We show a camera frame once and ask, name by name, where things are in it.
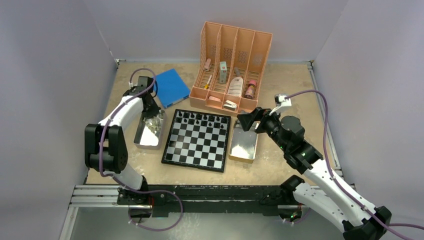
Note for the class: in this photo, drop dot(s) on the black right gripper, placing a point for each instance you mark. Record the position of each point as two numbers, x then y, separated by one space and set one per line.
247 120

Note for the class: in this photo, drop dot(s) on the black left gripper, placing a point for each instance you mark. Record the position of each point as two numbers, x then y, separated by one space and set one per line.
154 111

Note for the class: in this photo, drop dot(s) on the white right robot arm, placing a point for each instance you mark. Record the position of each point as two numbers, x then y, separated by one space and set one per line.
318 187

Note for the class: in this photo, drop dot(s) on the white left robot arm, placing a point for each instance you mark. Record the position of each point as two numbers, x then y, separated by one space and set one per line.
105 148

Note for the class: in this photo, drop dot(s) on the silver tin with white pieces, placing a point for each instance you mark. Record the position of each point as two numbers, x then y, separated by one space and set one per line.
149 132

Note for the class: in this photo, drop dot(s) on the white stapler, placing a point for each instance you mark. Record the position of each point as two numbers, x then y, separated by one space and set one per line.
230 105

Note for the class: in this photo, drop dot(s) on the gold empty tin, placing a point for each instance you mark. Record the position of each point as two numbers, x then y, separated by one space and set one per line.
243 143

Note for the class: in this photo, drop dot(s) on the pink capped small bottle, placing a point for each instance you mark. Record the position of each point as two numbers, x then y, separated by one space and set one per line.
251 89

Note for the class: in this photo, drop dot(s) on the white lotion bottle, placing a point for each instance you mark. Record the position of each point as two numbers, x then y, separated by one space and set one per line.
235 87

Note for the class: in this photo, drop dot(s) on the pink eraser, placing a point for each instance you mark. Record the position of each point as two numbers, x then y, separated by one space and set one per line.
213 98

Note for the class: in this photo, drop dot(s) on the black and white chessboard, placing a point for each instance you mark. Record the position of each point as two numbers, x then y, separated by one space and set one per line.
197 140

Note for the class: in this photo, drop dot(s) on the yellow tipped pen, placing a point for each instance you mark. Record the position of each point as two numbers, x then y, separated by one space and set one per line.
208 82

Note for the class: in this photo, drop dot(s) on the teal small box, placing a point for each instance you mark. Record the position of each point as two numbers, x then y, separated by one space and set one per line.
223 72

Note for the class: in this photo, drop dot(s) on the peach desk organizer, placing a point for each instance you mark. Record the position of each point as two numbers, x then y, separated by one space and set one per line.
245 52

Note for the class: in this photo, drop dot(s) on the pink tube in organizer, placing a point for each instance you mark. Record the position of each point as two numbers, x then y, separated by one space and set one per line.
207 65

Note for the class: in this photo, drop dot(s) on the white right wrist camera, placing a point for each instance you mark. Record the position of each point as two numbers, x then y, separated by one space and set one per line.
282 103

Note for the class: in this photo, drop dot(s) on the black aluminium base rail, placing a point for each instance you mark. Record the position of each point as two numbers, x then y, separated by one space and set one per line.
267 200

